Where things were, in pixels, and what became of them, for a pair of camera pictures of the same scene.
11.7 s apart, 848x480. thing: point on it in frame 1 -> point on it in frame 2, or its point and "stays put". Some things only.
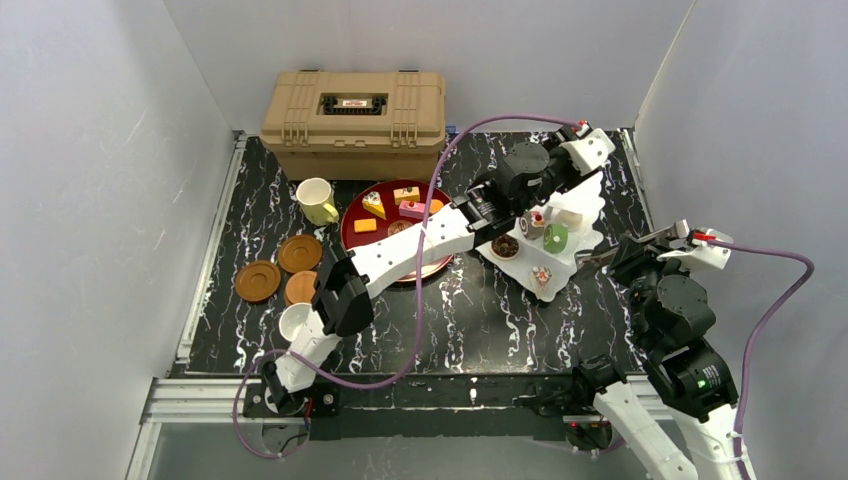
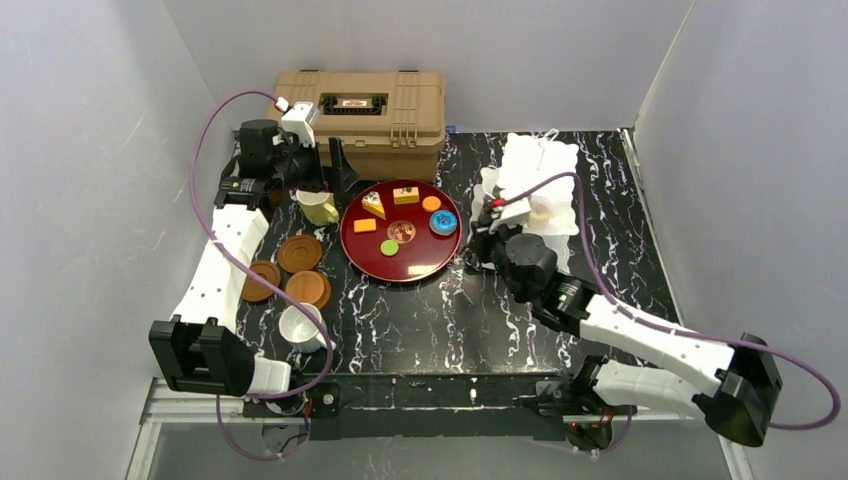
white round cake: x=573 y=220 -> x=539 y=216
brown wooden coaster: x=299 y=253 stays put
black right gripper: x=626 y=253 -> x=479 y=240
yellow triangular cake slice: x=372 y=202 stays put
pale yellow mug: x=316 y=198 stays put
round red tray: x=388 y=207 stays put
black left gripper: x=553 y=183 -> x=325 y=168
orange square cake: x=367 y=225 stays put
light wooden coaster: x=300 y=286 stays put
